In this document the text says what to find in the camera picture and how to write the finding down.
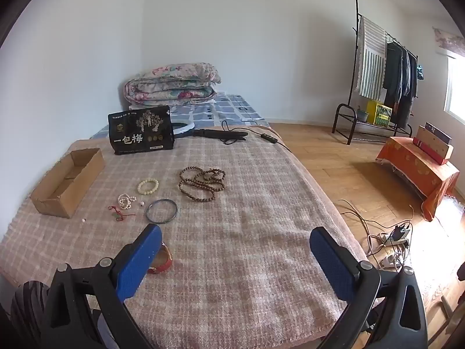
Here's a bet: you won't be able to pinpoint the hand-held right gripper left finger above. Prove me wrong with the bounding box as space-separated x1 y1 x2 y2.
40 223 163 349

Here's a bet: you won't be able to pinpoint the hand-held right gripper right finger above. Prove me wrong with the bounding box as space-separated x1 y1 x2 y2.
310 226 428 349

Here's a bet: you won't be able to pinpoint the red bracelet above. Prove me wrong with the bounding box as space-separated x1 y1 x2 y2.
147 242 173 274

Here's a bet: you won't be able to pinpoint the small pearl bracelet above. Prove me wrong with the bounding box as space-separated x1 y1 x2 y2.
118 193 138 210

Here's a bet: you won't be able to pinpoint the cream bead bracelet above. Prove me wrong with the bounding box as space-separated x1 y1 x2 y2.
137 178 160 195

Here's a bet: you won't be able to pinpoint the brown wooden bead necklace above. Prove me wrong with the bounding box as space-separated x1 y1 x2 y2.
178 166 226 202

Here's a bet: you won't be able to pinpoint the brown cardboard box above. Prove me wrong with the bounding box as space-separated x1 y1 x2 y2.
30 148 106 219

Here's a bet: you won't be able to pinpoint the dark metal bangle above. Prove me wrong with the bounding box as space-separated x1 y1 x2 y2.
146 199 178 223

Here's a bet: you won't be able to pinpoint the white power strip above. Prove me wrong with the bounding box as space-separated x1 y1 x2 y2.
380 233 411 268

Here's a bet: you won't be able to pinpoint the beige checked blanket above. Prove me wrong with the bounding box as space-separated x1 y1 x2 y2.
0 125 367 335

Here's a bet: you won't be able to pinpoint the orange cloth covered table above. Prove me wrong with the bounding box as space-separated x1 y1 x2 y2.
376 136 460 222

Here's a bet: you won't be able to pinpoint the black snack bag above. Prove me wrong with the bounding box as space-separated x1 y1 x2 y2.
108 105 175 156

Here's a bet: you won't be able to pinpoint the red flat box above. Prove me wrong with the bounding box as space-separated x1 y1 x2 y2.
412 137 449 165

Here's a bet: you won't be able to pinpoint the black folded tripod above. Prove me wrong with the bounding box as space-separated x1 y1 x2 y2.
189 128 249 142

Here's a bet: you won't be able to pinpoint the green box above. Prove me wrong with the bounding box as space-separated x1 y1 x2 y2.
374 104 392 127

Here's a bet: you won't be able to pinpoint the black metal clothes rack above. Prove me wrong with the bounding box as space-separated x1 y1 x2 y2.
332 0 420 145

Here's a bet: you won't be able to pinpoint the tan long box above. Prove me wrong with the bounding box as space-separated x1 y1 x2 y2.
417 125 454 161

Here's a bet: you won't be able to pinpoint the dark purple box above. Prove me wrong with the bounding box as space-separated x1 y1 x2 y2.
425 122 453 145

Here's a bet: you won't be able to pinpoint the blue checked bedsheet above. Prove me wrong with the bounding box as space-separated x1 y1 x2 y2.
91 94 269 139

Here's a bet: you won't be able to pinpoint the folded floral quilt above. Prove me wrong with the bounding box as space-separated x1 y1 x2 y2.
124 63 221 107

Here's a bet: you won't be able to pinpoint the dark hanging clothes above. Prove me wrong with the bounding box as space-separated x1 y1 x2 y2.
382 40 418 129

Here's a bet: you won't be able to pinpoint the striped towel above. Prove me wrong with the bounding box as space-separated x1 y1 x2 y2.
356 16 388 99

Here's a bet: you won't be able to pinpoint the window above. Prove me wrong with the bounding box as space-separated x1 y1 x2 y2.
444 53 465 119

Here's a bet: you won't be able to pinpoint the floral curtain valance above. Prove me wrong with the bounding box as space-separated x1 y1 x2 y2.
432 26 465 58

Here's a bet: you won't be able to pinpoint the red string charm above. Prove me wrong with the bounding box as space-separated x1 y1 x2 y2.
108 204 136 222

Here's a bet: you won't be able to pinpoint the loose floor cables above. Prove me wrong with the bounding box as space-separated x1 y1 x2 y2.
339 199 415 259

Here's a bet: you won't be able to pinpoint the white ring light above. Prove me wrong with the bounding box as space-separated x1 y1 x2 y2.
171 118 195 139

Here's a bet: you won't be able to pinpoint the black cable with remote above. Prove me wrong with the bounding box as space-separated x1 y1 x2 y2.
221 120 291 152

